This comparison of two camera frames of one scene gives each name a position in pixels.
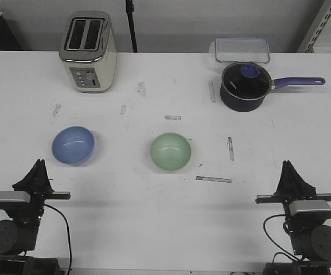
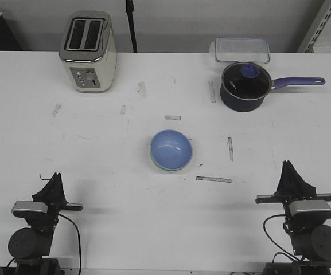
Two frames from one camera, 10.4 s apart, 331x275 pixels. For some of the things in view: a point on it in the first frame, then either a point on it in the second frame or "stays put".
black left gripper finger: x=31 y=181 to x=49 y=193
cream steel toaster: x=88 y=50 stays put
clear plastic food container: x=240 y=50 stays put
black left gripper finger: x=46 y=187 to x=61 y=197
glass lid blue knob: x=246 y=81 stays put
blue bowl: x=73 y=145 to x=171 y=149
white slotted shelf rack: x=329 y=28 stays put
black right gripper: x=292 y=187 stays put
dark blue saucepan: x=245 y=85 stays put
